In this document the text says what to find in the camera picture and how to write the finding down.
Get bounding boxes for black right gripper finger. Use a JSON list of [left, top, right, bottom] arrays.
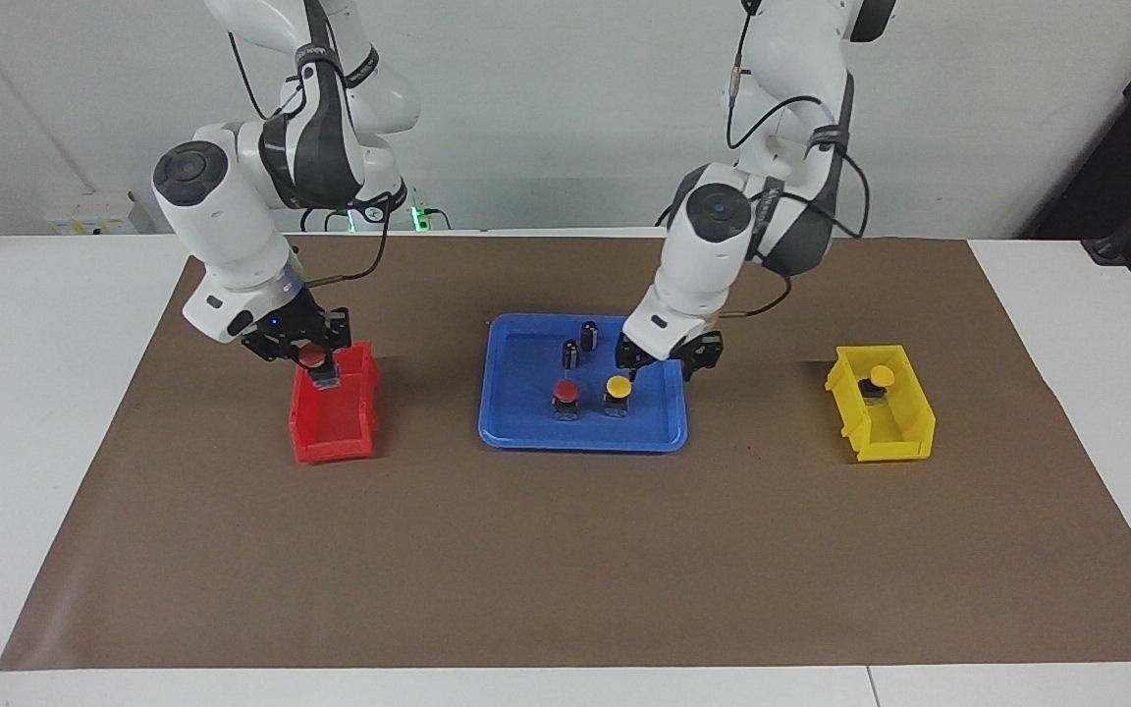
[[318, 306, 352, 356], [240, 334, 297, 367]]

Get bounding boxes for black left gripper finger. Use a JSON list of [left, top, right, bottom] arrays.
[[617, 334, 650, 384], [681, 330, 726, 382]]

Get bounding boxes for blue plastic tray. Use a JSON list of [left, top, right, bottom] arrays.
[[477, 312, 689, 454]]

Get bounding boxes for red plastic bin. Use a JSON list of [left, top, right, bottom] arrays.
[[289, 341, 380, 464]]

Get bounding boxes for brown paper table mat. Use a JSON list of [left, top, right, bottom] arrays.
[[0, 234, 1131, 672]]

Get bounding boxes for yellow plastic bin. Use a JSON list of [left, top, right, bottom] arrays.
[[825, 343, 937, 463]]

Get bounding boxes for white power strip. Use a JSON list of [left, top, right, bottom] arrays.
[[43, 191, 156, 237]]

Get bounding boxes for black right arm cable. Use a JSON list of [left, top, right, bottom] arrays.
[[227, 29, 392, 291]]

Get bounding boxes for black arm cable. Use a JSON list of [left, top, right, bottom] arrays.
[[718, 0, 871, 320], [227, 29, 392, 291]]

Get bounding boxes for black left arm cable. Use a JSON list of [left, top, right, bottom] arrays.
[[718, 0, 871, 320]]

